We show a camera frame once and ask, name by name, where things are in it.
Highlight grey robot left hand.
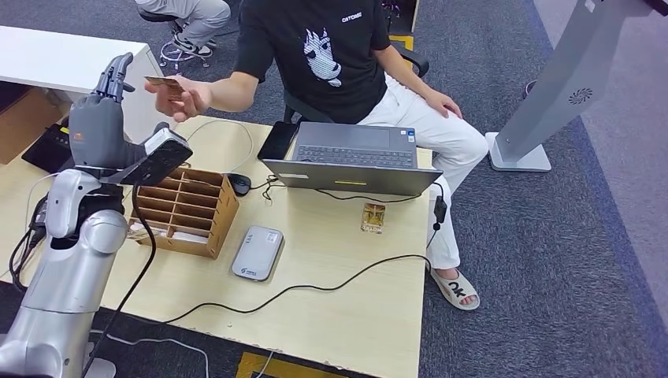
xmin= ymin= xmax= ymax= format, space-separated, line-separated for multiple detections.
xmin=68 ymin=52 xmax=172 ymax=171

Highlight person's left hand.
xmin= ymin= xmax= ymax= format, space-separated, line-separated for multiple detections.
xmin=425 ymin=91 xmax=464 ymax=120

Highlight person's right hand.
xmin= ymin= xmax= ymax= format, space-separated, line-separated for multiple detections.
xmin=143 ymin=76 xmax=214 ymax=124

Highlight person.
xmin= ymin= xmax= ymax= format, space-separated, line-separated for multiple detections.
xmin=143 ymin=0 xmax=490 ymax=313
xmin=134 ymin=0 xmax=232 ymax=58

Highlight wooden card organiser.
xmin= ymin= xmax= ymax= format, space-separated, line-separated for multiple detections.
xmin=128 ymin=166 xmax=240 ymax=261

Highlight black router with antennas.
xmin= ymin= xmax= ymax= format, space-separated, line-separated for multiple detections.
xmin=21 ymin=117 xmax=72 ymax=175

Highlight white desk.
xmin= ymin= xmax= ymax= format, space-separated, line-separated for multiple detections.
xmin=0 ymin=26 xmax=168 ymax=146

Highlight black stool chrome base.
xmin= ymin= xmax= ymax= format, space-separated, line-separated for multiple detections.
xmin=138 ymin=7 xmax=213 ymax=78

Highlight black smartphone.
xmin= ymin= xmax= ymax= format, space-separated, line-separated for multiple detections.
xmin=257 ymin=120 xmax=299 ymax=161

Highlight black computer mouse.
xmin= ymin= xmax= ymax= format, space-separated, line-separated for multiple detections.
xmin=227 ymin=172 xmax=253 ymax=198

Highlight grey laptop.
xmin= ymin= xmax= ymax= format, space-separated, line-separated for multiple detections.
xmin=261 ymin=121 xmax=444 ymax=198

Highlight black power adapter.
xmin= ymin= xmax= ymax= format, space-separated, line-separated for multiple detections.
xmin=30 ymin=194 xmax=50 ymax=231

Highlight grey kiosk stand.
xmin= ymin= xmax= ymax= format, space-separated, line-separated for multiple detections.
xmin=484 ymin=0 xmax=668 ymax=173

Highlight beige slipper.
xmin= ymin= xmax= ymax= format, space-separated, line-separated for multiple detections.
xmin=430 ymin=267 xmax=481 ymax=313

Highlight pale grey floor plate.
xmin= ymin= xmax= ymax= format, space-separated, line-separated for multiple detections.
xmin=78 ymin=341 xmax=117 ymax=378

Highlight thin grey mouse cable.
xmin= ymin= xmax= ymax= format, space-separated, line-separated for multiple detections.
xmin=187 ymin=119 xmax=256 ymax=176

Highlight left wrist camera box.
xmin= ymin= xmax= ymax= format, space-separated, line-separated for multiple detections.
xmin=102 ymin=128 xmax=194 ymax=187

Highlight black laptop power cable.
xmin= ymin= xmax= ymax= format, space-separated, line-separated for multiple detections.
xmin=250 ymin=174 xmax=450 ymax=249

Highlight black adapter cable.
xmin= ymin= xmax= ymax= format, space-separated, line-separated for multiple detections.
xmin=7 ymin=227 xmax=46 ymax=293

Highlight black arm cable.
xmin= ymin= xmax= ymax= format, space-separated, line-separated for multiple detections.
xmin=80 ymin=182 xmax=158 ymax=378

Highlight long black cable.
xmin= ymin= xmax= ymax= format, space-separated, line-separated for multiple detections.
xmin=165 ymin=254 xmax=433 ymax=325

